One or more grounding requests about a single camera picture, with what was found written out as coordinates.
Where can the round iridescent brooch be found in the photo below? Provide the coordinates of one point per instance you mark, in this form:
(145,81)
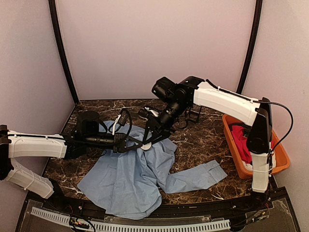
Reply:
(146,146)

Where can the right black frame post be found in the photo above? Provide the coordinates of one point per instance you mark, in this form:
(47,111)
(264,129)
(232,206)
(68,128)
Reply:
(251,45)

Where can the white slotted cable duct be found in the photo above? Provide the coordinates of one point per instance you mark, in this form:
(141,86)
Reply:
(116,224)

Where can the red garment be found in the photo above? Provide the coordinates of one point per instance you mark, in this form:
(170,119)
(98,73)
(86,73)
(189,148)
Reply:
(240,133)

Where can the black front rail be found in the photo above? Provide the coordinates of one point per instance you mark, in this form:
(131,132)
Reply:
(234,209)

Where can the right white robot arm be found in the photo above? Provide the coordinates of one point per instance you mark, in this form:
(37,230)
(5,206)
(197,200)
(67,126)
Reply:
(197,91)

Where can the left black frame post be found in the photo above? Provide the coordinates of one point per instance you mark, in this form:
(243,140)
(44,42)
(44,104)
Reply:
(61,50)

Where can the light blue shirt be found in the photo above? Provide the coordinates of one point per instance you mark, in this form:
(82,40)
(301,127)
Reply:
(128,184)

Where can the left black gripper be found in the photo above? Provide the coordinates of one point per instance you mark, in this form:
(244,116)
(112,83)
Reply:
(121,148)

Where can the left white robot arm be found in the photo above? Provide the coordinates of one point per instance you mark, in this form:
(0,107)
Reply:
(90,131)

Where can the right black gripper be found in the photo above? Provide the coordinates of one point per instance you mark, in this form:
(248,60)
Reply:
(158,128)

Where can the white garment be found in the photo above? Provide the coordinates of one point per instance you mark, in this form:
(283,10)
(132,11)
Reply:
(247,166)

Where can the black frame post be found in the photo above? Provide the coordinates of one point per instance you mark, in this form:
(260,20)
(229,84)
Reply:
(251,45)
(61,50)

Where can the orange plastic basin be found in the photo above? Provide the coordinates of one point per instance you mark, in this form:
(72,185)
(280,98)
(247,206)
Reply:
(282,159)

